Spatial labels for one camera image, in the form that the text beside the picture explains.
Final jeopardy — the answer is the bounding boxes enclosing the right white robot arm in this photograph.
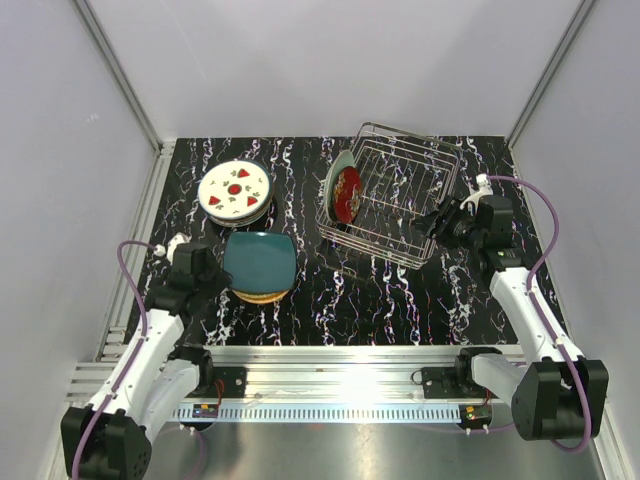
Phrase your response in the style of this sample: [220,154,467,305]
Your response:
[412,194,609,449]

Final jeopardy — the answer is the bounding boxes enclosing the yellow woven pattern plate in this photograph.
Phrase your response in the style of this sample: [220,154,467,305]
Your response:
[231,271,295,305]

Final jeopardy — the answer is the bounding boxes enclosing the mint green flower plate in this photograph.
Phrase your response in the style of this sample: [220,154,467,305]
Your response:
[323,150,356,221]

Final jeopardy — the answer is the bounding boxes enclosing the red floral plate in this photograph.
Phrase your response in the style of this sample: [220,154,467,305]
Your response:
[331,166,362,224]

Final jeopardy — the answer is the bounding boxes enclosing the metal wire dish rack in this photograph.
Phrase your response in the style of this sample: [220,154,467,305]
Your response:
[316,122,462,270]

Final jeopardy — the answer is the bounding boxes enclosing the white slotted cable duct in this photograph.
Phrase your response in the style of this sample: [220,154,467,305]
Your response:
[169,402,461,424]

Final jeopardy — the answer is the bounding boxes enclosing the small circuit board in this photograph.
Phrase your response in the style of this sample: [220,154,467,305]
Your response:
[460,403,493,424]
[192,404,219,419]

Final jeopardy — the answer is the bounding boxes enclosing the left small circuit board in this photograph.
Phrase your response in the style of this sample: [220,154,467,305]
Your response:
[192,404,219,419]

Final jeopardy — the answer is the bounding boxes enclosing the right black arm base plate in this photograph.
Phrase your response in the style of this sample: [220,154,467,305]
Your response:
[420,367,464,400]

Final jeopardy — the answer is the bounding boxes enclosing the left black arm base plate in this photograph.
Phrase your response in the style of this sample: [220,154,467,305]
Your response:
[211,366,248,399]

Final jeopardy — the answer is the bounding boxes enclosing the right aluminium frame post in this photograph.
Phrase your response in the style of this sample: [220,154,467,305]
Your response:
[506,0,599,149]

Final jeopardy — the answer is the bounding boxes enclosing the teal square plate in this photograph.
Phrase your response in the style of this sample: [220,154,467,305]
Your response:
[222,232,297,295]

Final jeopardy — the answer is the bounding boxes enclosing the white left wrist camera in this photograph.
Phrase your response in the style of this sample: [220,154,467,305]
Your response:
[152,233,191,264]

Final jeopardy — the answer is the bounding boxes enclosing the aluminium frame post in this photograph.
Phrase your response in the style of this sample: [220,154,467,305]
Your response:
[72,0,176,174]
[506,0,599,149]

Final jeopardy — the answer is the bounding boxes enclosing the white watermelon pattern plate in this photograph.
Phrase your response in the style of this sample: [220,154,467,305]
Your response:
[197,158,274,220]

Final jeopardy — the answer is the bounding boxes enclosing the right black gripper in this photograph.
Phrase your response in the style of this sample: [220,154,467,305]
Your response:
[410,195,484,252]

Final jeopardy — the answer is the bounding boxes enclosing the left aluminium frame post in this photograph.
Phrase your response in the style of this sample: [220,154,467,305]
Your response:
[72,0,176,174]

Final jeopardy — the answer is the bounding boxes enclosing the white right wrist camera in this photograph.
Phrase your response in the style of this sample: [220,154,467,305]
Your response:
[460,174,493,215]

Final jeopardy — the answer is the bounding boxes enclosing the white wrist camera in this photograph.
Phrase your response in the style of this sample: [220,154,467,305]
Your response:
[152,233,191,264]
[460,174,493,215]

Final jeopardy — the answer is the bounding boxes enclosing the aluminium mounting rail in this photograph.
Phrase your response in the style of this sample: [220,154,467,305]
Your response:
[67,344,609,401]

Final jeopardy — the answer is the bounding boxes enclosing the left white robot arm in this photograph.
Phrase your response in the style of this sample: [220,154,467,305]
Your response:
[61,234,231,479]

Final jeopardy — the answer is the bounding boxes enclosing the right small circuit board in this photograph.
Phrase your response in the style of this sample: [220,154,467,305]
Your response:
[460,403,493,424]

